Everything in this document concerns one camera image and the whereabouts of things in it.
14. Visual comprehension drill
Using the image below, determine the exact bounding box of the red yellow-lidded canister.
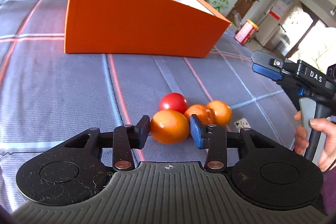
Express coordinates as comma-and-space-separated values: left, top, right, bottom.
234, 19, 259, 46

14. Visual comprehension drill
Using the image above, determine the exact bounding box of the orange cardboard box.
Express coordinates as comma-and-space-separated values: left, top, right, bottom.
64, 0, 230, 58

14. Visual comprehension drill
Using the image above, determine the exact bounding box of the person right hand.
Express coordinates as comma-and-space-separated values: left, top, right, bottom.
294, 111, 335, 172

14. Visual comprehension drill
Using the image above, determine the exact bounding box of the blue plaid tablecloth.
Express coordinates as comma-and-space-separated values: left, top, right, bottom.
1, 0, 296, 211

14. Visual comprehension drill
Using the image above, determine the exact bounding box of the orange tangerine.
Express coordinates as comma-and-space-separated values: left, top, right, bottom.
184, 104, 215, 125
206, 100, 232, 126

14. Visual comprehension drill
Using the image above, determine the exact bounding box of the red tomato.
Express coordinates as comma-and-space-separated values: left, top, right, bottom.
159, 93, 188, 114

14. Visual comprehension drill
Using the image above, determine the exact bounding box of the large orange fruit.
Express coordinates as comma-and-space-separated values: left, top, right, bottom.
150, 110, 190, 144

